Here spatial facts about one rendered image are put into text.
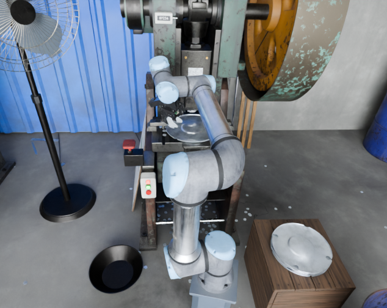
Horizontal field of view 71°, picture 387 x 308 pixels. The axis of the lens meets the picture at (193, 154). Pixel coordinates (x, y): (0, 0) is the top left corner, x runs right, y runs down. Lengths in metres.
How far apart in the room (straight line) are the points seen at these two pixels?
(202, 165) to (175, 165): 0.07
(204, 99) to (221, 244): 0.52
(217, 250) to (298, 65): 0.75
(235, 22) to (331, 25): 0.39
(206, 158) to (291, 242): 0.91
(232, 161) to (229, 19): 0.73
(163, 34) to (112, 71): 1.46
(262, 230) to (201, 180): 0.91
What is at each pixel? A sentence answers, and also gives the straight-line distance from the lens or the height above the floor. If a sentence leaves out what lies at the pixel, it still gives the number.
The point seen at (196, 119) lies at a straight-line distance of 1.54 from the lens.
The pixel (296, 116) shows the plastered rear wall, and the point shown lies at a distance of 3.21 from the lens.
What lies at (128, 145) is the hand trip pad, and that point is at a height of 0.76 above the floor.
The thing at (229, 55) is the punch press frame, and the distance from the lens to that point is 1.33.
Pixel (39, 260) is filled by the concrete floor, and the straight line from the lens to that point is 1.99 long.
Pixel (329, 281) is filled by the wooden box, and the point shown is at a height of 0.35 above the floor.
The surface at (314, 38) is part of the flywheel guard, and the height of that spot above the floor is 1.31.
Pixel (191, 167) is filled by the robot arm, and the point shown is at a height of 1.08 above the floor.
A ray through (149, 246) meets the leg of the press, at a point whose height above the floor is 0.03.
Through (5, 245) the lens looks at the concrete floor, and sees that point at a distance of 2.15.
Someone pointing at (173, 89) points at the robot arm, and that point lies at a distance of 0.97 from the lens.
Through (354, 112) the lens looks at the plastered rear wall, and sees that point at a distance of 3.54.
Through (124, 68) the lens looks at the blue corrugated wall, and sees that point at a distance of 2.66.
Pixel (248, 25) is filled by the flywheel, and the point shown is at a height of 1.22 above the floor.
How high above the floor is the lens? 1.51
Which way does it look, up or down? 36 degrees down
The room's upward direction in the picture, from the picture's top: 3 degrees clockwise
